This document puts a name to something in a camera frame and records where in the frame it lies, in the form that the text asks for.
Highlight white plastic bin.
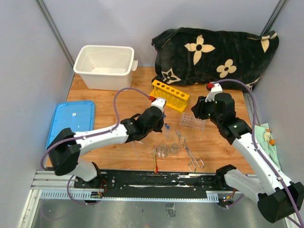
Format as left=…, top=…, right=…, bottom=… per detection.
left=73, top=45, right=138, bottom=91

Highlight clear plastic tube rack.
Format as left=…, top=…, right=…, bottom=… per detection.
left=180, top=112, right=205, bottom=131

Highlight blue plastic lid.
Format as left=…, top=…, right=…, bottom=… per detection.
left=46, top=100, right=95, bottom=146

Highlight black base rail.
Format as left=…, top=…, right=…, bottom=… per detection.
left=74, top=170, right=234, bottom=199

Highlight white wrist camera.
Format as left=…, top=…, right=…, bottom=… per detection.
left=205, top=83, right=223, bottom=102
left=151, top=97, right=166, bottom=113

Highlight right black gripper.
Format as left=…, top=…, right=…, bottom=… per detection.
left=191, top=94, right=222, bottom=125

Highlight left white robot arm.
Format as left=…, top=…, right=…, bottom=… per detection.
left=47, top=101, right=164, bottom=188

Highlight clear plastic pipette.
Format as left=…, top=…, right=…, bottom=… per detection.
left=132, top=142, right=141, bottom=164

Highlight yellow test tube rack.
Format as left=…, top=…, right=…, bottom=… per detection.
left=150, top=80, right=190, bottom=113

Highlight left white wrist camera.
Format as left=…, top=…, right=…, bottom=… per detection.
left=151, top=97, right=166, bottom=113

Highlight green cartoon cloth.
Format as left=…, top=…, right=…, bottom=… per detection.
left=255, top=123, right=281, bottom=169

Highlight metal crucible tongs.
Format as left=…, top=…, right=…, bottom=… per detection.
left=176, top=130, right=205, bottom=173

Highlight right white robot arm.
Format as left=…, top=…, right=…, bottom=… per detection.
left=191, top=93, right=304, bottom=223

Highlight glass conical flask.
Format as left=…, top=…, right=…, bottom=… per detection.
left=154, top=143, right=170, bottom=158

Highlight small glass beaker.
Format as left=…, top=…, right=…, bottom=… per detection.
left=170, top=143, right=179, bottom=156

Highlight black floral blanket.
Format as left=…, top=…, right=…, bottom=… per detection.
left=152, top=27, right=279, bottom=90

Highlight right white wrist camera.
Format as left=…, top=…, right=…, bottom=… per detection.
left=205, top=83, right=223, bottom=102

